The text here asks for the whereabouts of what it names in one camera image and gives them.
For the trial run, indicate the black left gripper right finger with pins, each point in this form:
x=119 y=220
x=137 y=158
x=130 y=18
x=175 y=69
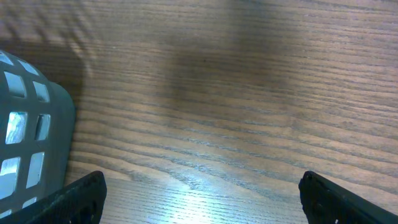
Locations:
x=323 y=201

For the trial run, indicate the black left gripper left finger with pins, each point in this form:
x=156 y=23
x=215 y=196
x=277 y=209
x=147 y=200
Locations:
x=80 y=202

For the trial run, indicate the grey plastic mesh basket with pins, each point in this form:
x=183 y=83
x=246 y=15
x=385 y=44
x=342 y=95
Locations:
x=37 y=121

